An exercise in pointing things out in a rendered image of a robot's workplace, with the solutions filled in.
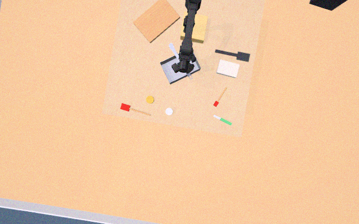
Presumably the white short cylinder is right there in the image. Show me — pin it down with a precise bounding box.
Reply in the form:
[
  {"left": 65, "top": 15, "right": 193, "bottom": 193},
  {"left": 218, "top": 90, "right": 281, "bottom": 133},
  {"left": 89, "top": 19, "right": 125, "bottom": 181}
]
[{"left": 166, "top": 108, "right": 173, "bottom": 115}]

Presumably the yellow flat disc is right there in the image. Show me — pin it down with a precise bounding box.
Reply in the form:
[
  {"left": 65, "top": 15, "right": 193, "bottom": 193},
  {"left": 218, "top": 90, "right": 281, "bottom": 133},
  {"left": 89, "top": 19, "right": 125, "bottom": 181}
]
[{"left": 146, "top": 96, "right": 154, "bottom": 104}]

